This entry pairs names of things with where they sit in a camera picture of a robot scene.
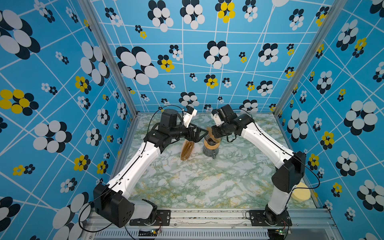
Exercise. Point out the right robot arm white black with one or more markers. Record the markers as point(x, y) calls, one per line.
point(290, 165)

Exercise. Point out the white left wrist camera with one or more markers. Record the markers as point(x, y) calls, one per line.
point(188, 115)

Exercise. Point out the left green circuit board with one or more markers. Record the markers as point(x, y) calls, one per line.
point(149, 233)

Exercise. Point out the aluminium front frame rail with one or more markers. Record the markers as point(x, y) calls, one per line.
point(219, 224)

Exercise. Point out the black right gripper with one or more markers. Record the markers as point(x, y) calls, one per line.
point(214, 129)

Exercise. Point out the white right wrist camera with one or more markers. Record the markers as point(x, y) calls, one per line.
point(215, 116)

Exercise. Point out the round wooden dripper holder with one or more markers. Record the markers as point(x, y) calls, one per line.
point(211, 147)

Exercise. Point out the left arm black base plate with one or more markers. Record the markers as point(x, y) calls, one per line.
point(156, 218)

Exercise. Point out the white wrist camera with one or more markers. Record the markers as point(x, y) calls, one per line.
point(215, 116)
point(188, 115)

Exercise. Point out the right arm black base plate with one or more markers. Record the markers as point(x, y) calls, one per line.
point(262, 218)

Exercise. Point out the brown paper coffee filter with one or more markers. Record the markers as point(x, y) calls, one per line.
point(211, 137)

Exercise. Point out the clear glass carafe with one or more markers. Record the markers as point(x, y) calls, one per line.
point(210, 153)

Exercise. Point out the round yellow sponge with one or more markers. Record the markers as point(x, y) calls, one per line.
point(301, 192)

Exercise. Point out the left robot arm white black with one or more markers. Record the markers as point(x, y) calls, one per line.
point(112, 199)

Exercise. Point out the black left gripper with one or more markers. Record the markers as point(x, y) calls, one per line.
point(196, 138)

